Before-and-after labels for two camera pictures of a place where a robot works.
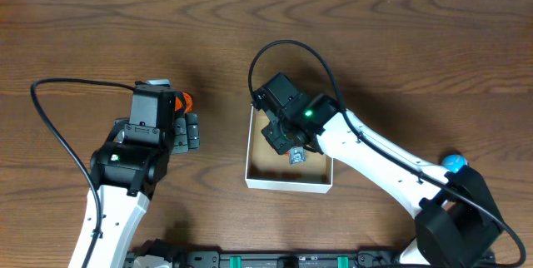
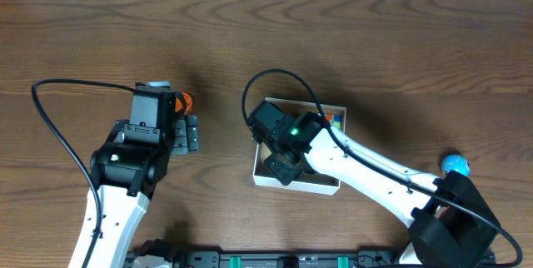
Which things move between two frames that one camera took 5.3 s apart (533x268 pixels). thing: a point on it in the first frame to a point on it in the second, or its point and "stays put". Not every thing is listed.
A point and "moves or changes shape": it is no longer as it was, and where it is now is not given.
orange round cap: x=178 y=103 stays put
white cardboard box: x=268 y=169 moves or changes shape
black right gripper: x=277 y=137 to x=281 y=167
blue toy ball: x=453 y=162 stays put
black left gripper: x=183 y=131 stays put
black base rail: x=193 y=258 stays put
